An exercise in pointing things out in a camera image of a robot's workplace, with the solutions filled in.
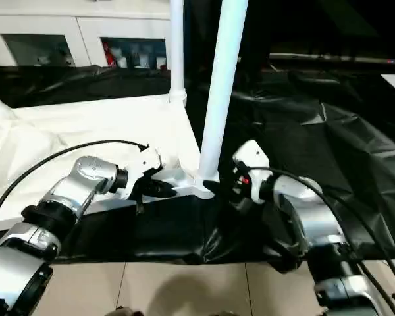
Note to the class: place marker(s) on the white table frame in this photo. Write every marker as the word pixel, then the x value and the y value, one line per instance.
pixel 85 125

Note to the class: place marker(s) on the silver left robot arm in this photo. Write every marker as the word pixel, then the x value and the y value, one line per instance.
pixel 85 174

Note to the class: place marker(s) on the black work mat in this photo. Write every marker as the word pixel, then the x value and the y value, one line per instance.
pixel 316 148

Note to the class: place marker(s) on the dark robot lower body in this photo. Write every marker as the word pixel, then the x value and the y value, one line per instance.
pixel 125 312

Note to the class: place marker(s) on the dark metal rod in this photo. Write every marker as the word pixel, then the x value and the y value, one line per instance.
pixel 332 58

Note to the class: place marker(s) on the white glass-door cabinet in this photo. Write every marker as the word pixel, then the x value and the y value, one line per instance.
pixel 85 26

